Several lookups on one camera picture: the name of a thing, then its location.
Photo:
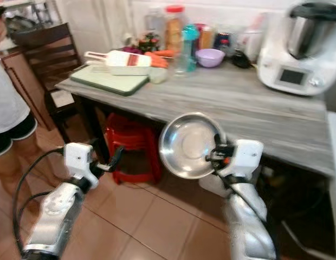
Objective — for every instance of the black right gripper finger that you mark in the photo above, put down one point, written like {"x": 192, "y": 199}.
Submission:
{"x": 219, "y": 144}

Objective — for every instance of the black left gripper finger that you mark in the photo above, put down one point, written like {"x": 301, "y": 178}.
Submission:
{"x": 115, "y": 158}

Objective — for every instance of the round steel plate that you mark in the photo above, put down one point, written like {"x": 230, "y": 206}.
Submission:
{"x": 187, "y": 146}

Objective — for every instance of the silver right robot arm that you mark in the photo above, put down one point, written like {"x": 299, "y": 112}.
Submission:
{"x": 246, "y": 222}

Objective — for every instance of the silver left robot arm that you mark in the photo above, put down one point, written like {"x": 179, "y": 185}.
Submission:
{"x": 51, "y": 216}

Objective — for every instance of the red plastic stool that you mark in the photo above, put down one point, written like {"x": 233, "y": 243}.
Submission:
{"x": 127, "y": 138}

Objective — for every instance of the green cutting board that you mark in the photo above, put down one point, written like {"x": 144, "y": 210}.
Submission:
{"x": 108, "y": 82}

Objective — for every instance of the purple plastic bowl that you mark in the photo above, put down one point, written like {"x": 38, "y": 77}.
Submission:
{"x": 210, "y": 57}

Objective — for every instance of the small black object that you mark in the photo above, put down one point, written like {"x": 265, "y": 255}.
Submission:
{"x": 242, "y": 59}

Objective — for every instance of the small pale cup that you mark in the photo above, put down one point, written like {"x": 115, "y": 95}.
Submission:
{"x": 158, "y": 76}

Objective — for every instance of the white mandoline slicer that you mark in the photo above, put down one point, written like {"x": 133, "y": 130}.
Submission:
{"x": 127, "y": 62}

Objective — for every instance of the teal water bottle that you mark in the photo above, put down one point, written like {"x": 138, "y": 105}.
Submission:
{"x": 187, "y": 51}

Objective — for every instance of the dark blue can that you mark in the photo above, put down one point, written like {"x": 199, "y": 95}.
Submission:
{"x": 223, "y": 41}

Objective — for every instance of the white food processor steel bowl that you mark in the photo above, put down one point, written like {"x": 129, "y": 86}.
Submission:
{"x": 292, "y": 70}

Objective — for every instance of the white jug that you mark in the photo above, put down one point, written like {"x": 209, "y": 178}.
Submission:
{"x": 250, "y": 42}

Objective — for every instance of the amber bottle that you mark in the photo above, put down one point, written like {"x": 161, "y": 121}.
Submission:
{"x": 206, "y": 38}

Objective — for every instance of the person in white shirt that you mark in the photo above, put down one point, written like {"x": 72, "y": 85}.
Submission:
{"x": 8, "y": 108}

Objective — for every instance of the small potted flower plant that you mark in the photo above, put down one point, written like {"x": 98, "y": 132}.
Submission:
{"x": 148, "y": 42}

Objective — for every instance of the dark wooden chair white seat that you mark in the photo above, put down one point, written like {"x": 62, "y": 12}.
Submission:
{"x": 46, "y": 57}

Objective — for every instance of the red lidded clear jar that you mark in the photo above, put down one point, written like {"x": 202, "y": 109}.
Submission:
{"x": 174, "y": 30}

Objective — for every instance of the clear glass jar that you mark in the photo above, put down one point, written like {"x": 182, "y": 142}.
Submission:
{"x": 154, "y": 21}

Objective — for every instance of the metal dish rack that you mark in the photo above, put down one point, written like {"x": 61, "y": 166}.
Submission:
{"x": 27, "y": 16}

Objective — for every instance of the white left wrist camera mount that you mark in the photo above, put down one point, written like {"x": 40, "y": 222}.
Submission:
{"x": 78, "y": 161}

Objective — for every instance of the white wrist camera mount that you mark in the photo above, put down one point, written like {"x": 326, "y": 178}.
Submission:
{"x": 78, "y": 161}
{"x": 246, "y": 156}

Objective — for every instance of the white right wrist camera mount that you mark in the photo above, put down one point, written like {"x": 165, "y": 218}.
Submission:
{"x": 246, "y": 156}

